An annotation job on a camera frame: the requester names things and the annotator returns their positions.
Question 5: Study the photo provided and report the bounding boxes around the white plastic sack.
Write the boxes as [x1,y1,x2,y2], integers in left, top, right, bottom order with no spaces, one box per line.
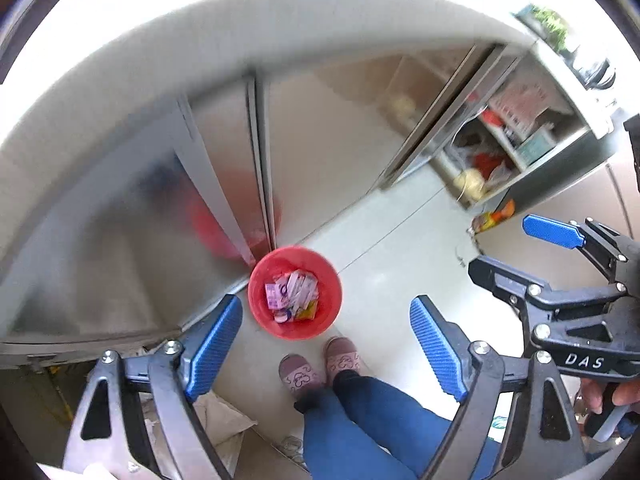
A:
[139,391,256,479]

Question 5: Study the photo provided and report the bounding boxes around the person right hand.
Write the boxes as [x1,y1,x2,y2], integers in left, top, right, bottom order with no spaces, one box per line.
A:
[579,376,640,416]

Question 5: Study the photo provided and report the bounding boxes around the right pink slipper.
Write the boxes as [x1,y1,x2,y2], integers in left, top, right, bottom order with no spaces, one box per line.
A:
[323,337,361,379]

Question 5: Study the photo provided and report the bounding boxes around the red plastic trash bucket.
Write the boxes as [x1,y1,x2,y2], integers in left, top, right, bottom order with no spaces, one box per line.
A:
[247,245,342,340]

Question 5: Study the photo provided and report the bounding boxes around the person legs blue jeans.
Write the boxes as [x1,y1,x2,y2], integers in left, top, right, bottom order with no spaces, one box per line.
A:
[294,368,501,480]

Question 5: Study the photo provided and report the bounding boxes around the left pink slipper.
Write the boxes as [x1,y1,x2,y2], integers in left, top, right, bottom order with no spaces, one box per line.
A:
[278,354,323,400]

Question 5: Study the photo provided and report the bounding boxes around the green leafy vegetables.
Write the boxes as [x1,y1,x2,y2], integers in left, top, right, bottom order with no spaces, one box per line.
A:
[529,6,568,53]

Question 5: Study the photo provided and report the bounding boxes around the pink slipper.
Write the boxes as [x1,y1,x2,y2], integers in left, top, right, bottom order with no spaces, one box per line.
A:
[278,354,323,400]
[323,337,361,379]

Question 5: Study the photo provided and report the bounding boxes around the cream yellow bag on shelf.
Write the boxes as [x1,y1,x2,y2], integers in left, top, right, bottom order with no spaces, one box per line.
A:
[452,168,485,203]

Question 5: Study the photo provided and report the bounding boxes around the pink printed box on shelf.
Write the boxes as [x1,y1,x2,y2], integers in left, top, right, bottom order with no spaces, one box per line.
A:
[489,79,554,136]

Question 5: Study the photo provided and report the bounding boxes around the yellow orange snack bag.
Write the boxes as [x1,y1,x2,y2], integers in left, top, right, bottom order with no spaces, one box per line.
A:
[472,200,515,234]

